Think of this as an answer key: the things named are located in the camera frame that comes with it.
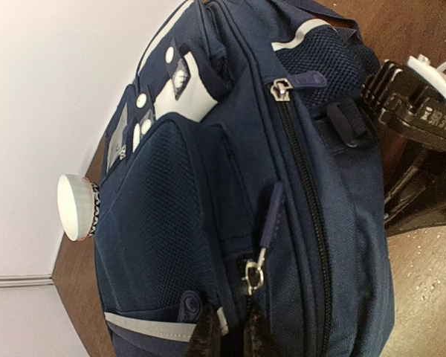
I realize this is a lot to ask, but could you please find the navy blue student backpack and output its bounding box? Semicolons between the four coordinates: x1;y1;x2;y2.
94;1;395;356

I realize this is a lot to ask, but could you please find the white patterned ceramic bowl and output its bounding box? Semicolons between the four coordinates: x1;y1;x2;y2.
56;174;100;241

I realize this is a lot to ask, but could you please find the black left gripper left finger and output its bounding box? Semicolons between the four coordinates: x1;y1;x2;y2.
184;303;222;357

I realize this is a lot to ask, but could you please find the left aluminium frame post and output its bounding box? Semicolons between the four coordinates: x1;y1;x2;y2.
0;274;54;289

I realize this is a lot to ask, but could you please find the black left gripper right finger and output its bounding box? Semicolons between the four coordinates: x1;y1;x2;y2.
243;306;274;357

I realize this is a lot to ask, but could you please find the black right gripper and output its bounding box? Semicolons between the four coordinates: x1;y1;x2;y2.
382;129;446;237

